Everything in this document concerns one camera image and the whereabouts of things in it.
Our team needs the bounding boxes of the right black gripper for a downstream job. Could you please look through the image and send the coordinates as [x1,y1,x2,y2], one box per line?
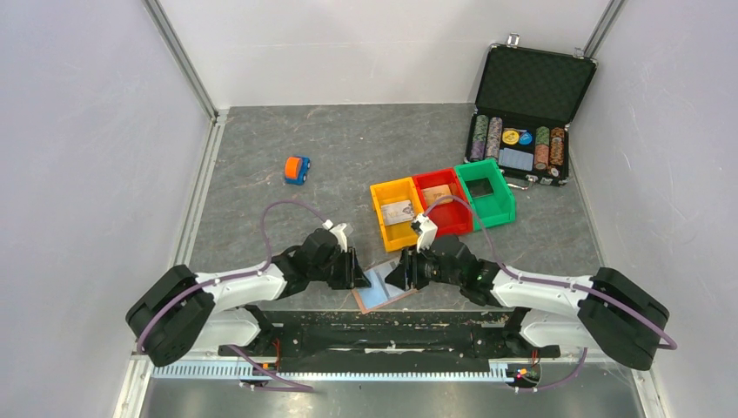
[385,240,462,291]

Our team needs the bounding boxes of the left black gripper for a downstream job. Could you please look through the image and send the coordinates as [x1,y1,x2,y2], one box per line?
[309,246,372,290]

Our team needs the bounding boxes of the tan leather card holder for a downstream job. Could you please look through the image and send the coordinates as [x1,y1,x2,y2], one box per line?
[352,258,417,314]

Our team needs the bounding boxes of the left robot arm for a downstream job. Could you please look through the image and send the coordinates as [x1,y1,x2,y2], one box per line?
[125,223,370,367]

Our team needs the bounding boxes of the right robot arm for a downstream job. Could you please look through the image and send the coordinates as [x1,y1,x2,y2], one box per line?
[385,235,676,371]

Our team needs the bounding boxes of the card in yellow bin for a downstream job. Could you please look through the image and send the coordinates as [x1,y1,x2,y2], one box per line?
[380,199,415,226]

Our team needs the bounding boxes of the card in red bin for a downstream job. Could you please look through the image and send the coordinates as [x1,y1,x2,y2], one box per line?
[421,184,453,206]

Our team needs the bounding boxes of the card in green bin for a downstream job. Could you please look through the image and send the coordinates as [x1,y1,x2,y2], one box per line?
[464,178,494,199]

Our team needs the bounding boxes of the light blue card deck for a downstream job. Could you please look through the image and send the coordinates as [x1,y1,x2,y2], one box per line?
[498,148,534,172]

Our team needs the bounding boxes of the yellow plastic bin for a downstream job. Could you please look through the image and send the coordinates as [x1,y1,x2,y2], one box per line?
[370,177,423,252]

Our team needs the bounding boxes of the red plastic bin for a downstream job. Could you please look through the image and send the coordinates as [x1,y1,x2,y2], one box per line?
[412,167,473,237]

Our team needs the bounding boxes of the green plastic bin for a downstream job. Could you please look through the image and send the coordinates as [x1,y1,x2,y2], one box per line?
[454,159,516,231]

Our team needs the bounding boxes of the blue orange toy car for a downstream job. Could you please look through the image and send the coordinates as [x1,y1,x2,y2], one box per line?
[284,155,311,185]

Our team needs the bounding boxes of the yellow dealer chip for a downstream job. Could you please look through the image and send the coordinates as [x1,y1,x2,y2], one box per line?
[501,129,520,145]

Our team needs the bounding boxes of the blue dealer chip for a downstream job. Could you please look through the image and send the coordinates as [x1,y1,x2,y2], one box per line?
[518,131,533,146]

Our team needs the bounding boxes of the black poker chip case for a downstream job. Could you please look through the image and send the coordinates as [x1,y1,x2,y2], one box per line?
[464,44,598,186]

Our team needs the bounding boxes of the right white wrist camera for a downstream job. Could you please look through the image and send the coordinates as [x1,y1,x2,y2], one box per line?
[410,213,438,252]

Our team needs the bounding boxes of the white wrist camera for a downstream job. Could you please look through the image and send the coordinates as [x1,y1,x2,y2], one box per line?
[322,219,353,253]
[410,213,438,252]

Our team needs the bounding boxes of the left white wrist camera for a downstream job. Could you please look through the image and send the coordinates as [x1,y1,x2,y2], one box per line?
[322,219,353,253]

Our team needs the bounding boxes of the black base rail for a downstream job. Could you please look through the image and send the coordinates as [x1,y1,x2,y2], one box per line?
[241,307,560,373]

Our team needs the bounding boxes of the white toothed cable duct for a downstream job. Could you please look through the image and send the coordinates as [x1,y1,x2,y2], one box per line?
[152,360,540,383]

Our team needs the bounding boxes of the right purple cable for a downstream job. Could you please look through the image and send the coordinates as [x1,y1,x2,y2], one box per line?
[423,194,679,394]

